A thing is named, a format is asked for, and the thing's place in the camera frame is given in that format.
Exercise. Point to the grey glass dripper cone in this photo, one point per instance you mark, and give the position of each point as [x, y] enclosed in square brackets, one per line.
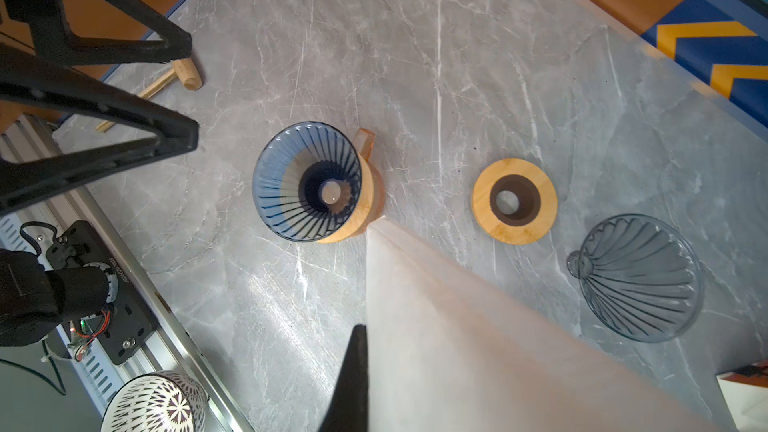
[640, 277]

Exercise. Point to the white patterned bowl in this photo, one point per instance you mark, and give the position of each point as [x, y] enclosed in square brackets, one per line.
[158, 401]

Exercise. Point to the white paper coffee filter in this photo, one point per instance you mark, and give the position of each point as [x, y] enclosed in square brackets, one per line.
[448, 351]

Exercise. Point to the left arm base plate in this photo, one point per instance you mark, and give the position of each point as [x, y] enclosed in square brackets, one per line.
[114, 300]

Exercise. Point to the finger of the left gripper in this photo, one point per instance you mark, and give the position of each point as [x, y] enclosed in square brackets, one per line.
[27, 79]
[100, 32]

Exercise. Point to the wooden mallet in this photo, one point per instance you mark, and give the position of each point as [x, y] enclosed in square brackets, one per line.
[184, 71]

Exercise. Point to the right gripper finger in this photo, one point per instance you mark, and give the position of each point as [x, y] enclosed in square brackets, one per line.
[349, 406]

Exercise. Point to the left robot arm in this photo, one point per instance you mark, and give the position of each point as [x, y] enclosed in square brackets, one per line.
[35, 300]

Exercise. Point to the orange glass carafe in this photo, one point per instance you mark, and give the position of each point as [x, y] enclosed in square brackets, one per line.
[373, 197]

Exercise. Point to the blue glass dripper cone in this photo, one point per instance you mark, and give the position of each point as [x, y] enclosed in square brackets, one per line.
[307, 182]

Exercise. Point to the coffee filter box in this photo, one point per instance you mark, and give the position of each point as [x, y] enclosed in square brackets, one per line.
[745, 392]

